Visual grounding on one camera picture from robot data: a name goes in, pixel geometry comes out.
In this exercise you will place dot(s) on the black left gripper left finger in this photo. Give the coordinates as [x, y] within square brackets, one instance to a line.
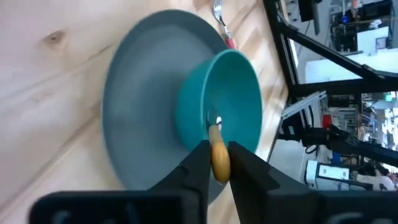
[192, 168]

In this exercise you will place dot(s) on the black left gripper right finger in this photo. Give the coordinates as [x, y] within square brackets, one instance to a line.
[248, 180]

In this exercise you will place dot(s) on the black lab robot arm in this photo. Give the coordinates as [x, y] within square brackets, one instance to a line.
[351, 143]

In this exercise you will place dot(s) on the white equipment box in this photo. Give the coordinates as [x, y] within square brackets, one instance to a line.
[329, 174]

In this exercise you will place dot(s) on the grey-blue round plate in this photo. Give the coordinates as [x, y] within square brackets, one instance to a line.
[143, 102]

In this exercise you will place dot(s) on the teal bowl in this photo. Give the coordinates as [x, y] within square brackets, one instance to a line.
[230, 93]

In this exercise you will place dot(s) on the silver aluminium extrusion bar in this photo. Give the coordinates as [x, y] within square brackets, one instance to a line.
[303, 104]

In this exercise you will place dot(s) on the person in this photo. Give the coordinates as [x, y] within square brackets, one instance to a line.
[376, 179]

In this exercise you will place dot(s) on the black rig frame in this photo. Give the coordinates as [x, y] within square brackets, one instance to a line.
[311, 46]

